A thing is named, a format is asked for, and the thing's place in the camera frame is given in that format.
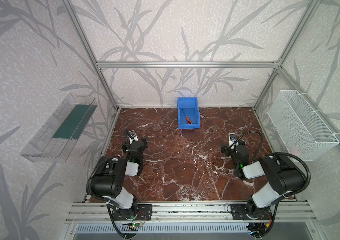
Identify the white wire mesh basket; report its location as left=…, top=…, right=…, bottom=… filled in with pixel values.
left=267, top=90, right=339, bottom=162

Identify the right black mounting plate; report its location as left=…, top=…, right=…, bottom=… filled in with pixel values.
left=227, top=203, right=273, bottom=221

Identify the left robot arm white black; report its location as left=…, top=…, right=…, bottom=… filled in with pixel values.
left=86, top=137, right=148, bottom=219

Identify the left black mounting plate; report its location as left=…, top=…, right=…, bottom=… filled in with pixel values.
left=111, top=204, right=153, bottom=221

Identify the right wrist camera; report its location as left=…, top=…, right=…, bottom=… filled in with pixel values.
left=228, top=133, right=237, bottom=145

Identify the black mounting plate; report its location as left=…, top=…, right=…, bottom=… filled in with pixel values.
left=111, top=204, right=153, bottom=221
left=227, top=203, right=273, bottom=221

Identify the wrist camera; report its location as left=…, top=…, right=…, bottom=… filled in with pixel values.
left=125, top=130, right=138, bottom=144
left=228, top=133, right=237, bottom=145

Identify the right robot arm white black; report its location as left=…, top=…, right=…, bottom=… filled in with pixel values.
left=221, top=141, right=311, bottom=220

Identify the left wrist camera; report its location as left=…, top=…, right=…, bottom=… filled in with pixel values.
left=125, top=130, right=138, bottom=144

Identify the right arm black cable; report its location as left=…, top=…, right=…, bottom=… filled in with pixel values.
left=235, top=130, right=264, bottom=163

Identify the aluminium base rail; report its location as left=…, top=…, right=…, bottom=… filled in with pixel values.
left=65, top=201, right=318, bottom=224

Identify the horizontal aluminium frame bar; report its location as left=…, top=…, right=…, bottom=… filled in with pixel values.
left=96, top=61, right=279, bottom=69

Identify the blue plastic bin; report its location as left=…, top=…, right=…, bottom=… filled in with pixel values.
left=177, top=97, right=200, bottom=129

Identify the clear plastic wall tray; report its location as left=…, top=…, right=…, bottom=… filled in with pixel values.
left=20, top=94, right=98, bottom=163

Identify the orange handled screwdriver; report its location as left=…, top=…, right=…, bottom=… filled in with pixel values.
left=182, top=110, right=192, bottom=125

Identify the green circuit board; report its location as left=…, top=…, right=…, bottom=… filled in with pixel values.
left=130, top=222, right=140, bottom=228

